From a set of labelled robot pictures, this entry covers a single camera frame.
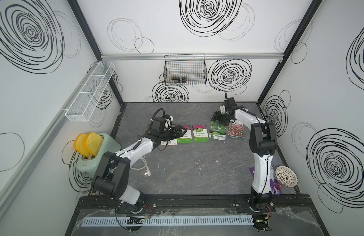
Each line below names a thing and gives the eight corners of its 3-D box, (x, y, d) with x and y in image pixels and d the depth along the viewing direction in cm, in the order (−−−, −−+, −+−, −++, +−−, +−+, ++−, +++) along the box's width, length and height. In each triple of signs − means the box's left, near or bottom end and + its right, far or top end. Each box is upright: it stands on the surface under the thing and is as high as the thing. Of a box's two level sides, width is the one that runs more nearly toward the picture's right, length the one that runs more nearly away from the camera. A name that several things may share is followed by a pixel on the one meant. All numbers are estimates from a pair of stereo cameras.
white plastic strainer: (277, 188, 81) (282, 185, 77) (270, 169, 88) (274, 165, 84) (295, 188, 81) (301, 185, 77) (286, 169, 88) (292, 165, 84)
